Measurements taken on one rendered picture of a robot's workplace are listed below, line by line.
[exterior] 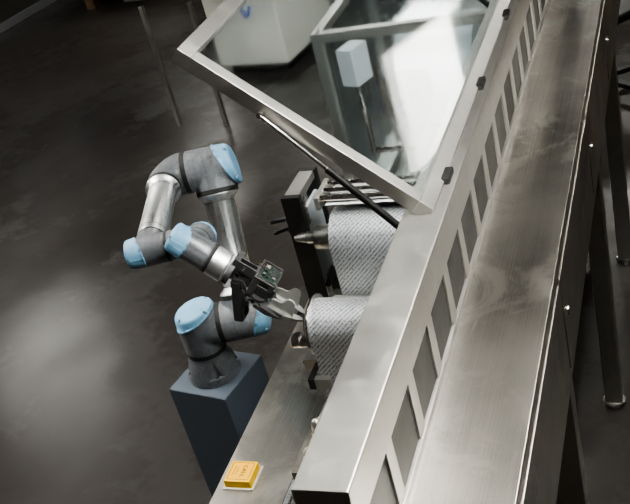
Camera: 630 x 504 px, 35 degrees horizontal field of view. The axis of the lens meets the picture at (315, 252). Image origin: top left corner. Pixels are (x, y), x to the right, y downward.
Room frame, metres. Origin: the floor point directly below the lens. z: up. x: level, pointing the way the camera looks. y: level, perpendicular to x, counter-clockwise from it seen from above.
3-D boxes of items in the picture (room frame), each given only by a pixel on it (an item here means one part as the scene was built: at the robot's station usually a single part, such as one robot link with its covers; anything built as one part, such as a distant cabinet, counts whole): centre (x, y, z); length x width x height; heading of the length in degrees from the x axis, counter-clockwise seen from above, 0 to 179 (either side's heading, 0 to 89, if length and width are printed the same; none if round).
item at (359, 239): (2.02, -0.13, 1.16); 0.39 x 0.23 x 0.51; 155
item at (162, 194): (2.37, 0.36, 1.44); 0.49 x 0.11 x 0.12; 173
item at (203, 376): (2.37, 0.37, 0.95); 0.15 x 0.15 x 0.10
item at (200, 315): (2.37, 0.36, 1.07); 0.13 x 0.12 x 0.14; 83
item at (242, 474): (1.90, 0.32, 0.91); 0.07 x 0.07 x 0.02; 65
